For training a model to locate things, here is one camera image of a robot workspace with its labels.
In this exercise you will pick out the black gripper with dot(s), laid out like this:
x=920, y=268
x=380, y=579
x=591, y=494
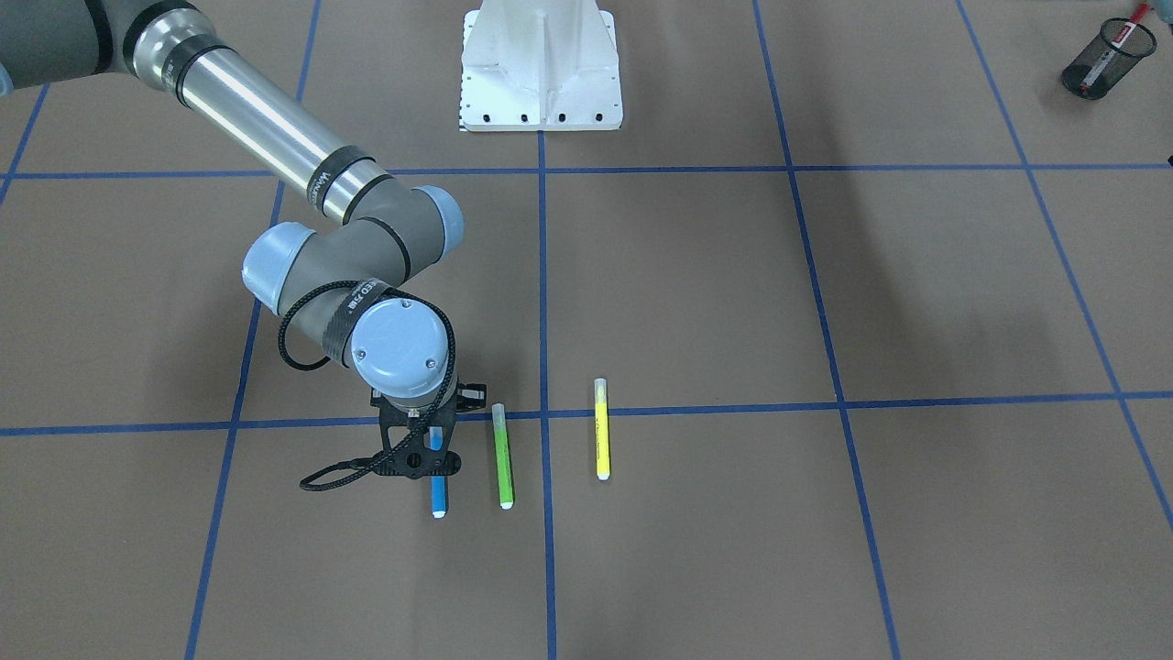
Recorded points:
x=472, y=395

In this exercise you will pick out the blue marker pen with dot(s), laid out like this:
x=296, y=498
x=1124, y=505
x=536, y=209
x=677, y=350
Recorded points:
x=439, y=490

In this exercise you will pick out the green highlighter pen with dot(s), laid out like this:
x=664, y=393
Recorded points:
x=501, y=440

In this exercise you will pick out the red marker pen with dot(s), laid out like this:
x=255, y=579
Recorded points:
x=1127, y=27

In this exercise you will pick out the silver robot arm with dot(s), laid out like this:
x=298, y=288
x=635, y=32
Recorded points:
x=339, y=297

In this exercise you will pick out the yellow highlighter pen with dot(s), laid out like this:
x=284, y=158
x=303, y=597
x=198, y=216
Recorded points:
x=602, y=429

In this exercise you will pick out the far black mesh pen cup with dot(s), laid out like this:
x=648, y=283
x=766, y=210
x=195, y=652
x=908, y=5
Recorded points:
x=1107, y=59

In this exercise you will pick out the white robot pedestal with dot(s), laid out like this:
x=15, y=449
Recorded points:
x=540, y=66

